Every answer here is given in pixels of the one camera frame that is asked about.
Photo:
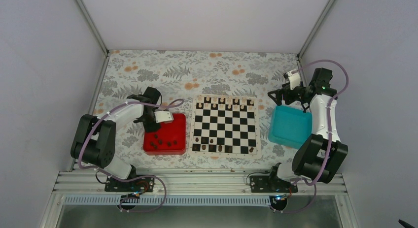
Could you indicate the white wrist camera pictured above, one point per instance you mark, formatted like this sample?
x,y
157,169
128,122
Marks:
x,y
163,117
294,78

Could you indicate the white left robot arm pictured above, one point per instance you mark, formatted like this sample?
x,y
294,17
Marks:
x,y
95,137

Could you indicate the light wooden chess pieces row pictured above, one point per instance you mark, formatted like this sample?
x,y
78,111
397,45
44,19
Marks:
x,y
222,102

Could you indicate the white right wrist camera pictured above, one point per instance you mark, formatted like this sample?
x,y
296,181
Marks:
x,y
294,78

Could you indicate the floral patterned table mat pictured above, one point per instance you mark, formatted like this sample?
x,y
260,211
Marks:
x,y
186,74

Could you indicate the black and white chessboard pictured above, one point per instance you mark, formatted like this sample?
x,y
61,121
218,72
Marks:
x,y
237,131

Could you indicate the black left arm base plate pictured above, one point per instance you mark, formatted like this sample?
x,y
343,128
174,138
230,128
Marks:
x,y
141,185

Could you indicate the red plastic tray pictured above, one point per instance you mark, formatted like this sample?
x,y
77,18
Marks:
x,y
170,139

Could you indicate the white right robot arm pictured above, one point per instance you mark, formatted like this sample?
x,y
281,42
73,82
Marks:
x,y
322,154

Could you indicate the aluminium mounting rail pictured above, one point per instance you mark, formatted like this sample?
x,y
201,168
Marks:
x,y
178,187

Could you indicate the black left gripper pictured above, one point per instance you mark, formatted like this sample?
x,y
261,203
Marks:
x,y
150,128

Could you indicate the teal plastic tray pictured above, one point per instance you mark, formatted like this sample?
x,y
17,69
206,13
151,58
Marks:
x,y
289,126

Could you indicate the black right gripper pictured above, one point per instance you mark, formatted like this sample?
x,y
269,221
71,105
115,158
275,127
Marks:
x,y
285,90

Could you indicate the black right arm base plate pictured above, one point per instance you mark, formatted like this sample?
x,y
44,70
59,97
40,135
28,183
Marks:
x,y
267,184

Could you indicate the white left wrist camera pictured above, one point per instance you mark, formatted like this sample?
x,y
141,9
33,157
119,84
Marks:
x,y
163,117

